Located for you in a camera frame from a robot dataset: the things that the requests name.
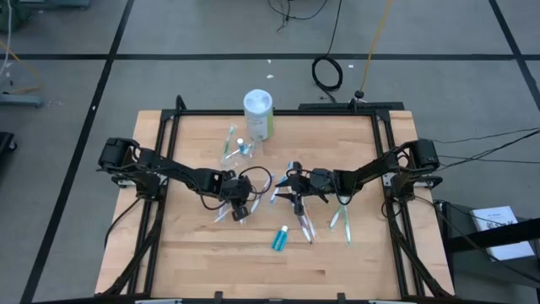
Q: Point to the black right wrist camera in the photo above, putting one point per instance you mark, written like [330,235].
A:
[320,176]

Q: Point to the white green cylindrical canister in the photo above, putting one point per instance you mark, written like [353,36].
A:
[258,105]

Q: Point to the black camera mount knob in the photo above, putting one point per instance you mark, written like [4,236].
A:
[359,94]

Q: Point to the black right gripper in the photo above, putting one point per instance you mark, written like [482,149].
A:
[310,191]

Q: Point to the white booklet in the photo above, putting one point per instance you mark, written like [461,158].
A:
[493,215]

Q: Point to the black caster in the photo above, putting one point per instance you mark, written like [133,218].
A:
[6,143]

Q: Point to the gray stand base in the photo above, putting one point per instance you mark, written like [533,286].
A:
[21,100]

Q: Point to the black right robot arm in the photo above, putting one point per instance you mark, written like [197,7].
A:
[371,169]

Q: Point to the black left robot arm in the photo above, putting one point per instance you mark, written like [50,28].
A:
[169,164]

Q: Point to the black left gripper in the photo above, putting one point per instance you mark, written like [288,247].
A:
[228,192]

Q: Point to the black metal table frame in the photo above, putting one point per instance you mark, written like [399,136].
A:
[274,112]

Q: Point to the black flat bar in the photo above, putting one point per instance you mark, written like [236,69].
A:
[329,106]

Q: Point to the black side cart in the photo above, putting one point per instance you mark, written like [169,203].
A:
[485,238]

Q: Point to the purple white toothbrush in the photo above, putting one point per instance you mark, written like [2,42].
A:
[306,230]
[255,204]

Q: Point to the green white toothbrush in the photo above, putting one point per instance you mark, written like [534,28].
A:
[230,139]
[347,228]
[334,220]

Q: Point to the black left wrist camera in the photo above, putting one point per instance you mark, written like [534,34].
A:
[244,186]

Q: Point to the green machine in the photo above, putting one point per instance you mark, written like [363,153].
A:
[10,14]

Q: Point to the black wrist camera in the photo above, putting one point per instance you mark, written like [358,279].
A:
[320,176]
[244,186]

